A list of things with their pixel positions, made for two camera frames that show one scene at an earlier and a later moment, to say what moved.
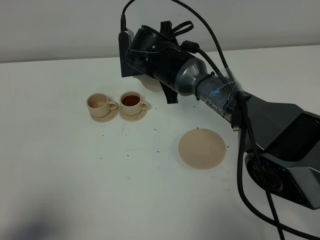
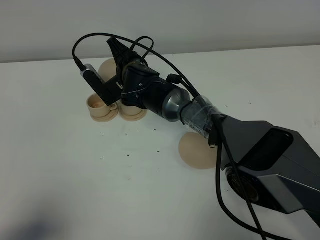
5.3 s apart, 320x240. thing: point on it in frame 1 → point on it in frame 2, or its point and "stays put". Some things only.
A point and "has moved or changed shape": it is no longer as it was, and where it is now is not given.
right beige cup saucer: x=133 y=118 stays put
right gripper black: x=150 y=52 → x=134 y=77
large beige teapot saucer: x=202 y=148 stays put
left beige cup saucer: x=111 y=115 stays put
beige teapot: x=150 y=82 has moved or changed shape
